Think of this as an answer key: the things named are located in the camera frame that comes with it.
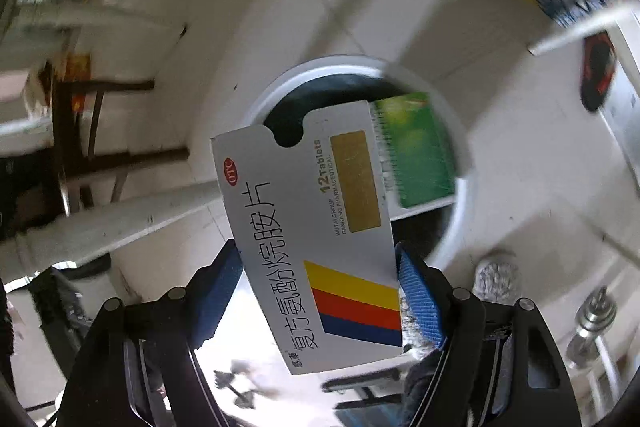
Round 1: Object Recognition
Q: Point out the red black sandal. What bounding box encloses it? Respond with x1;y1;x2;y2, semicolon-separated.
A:
580;31;616;113

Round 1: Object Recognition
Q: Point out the green white medicine box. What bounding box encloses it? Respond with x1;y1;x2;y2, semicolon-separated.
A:
370;92;457;220

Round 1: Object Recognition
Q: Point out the white table leg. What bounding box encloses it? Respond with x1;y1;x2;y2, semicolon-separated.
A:
1;181;220;282

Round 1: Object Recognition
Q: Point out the striped white medicine box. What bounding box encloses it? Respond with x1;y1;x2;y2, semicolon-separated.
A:
212;101;402;375

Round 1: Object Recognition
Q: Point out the right grey slipper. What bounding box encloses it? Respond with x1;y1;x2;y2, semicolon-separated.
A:
473;251;522;306

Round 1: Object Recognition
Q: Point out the white trash bin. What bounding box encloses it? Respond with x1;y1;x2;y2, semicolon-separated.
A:
216;55;475;284

